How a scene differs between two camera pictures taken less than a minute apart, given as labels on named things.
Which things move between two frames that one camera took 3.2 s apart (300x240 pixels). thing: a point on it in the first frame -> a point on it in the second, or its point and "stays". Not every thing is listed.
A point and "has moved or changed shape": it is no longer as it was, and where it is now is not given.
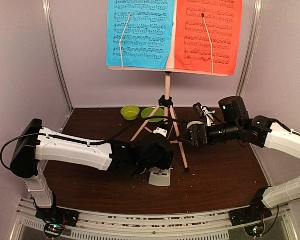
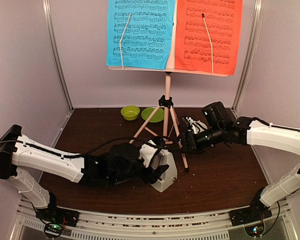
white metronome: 160,177 has moved or changed shape
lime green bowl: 130,112 stays
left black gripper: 166,163 -> 153,176
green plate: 146,112 stays
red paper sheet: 192,47 stays
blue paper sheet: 147,41 stays
